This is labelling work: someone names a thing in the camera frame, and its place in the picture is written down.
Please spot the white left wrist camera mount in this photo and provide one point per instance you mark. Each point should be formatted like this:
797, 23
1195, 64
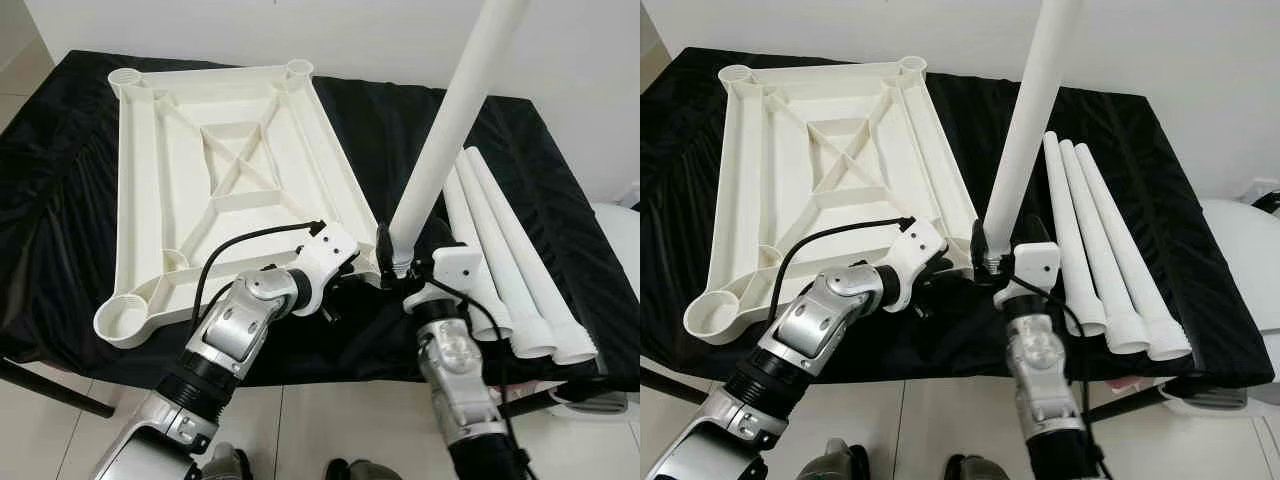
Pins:
330, 250
915, 245

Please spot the black table cloth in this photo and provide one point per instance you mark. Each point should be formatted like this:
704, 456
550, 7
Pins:
975, 120
400, 130

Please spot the black power plug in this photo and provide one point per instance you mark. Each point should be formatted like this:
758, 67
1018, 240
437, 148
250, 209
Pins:
1266, 201

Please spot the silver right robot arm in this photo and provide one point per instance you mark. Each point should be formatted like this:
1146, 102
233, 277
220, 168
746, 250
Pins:
1040, 360
455, 370

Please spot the grey robot foot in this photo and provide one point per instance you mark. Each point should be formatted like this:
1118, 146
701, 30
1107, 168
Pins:
975, 470
228, 465
365, 471
840, 462

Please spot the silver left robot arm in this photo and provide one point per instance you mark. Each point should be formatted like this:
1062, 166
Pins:
230, 330
820, 320

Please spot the white plastic table leg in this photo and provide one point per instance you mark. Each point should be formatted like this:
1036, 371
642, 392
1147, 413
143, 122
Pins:
1123, 240
525, 250
450, 130
455, 205
1030, 120
1097, 240
1066, 210
498, 250

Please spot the grey right robot foot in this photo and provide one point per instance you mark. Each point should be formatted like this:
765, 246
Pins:
975, 470
365, 471

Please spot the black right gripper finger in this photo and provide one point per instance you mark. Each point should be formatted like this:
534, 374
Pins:
438, 236
1033, 231
979, 248
384, 255

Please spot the grey left robot foot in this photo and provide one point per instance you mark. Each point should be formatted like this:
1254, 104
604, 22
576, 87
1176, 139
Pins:
840, 462
228, 465

